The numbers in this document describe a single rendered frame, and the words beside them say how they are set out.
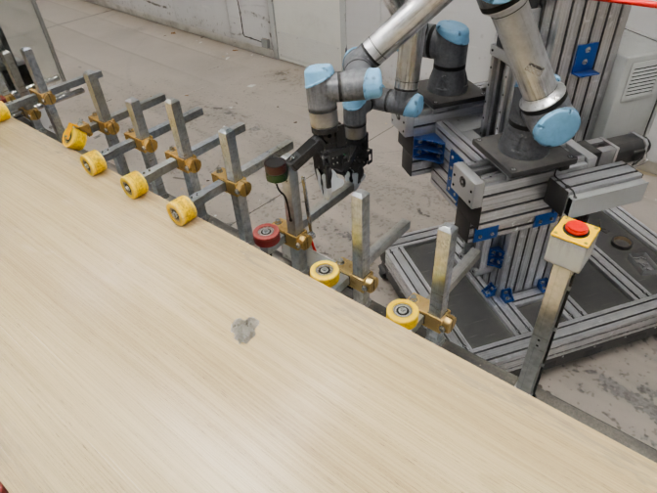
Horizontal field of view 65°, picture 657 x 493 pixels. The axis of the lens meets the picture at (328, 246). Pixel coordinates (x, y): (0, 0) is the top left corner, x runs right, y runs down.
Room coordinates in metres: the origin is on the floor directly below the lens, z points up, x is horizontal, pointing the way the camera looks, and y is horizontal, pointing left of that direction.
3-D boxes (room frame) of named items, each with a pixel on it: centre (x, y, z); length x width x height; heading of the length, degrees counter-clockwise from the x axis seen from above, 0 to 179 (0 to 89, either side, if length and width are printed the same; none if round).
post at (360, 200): (1.10, -0.09, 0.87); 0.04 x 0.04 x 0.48; 48
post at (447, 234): (0.93, -0.28, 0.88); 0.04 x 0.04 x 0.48; 48
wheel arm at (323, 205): (1.37, 0.05, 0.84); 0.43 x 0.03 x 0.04; 138
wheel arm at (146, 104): (2.04, 0.80, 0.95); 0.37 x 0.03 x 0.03; 138
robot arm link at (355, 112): (1.56, -0.11, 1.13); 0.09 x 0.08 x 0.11; 145
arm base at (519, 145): (1.39, -0.61, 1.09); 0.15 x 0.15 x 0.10
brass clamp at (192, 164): (1.61, 0.49, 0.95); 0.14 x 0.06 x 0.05; 48
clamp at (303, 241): (1.27, 0.12, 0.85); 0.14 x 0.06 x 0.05; 48
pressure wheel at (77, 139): (1.86, 0.96, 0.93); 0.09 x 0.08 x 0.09; 138
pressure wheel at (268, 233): (1.23, 0.18, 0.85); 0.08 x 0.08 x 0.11
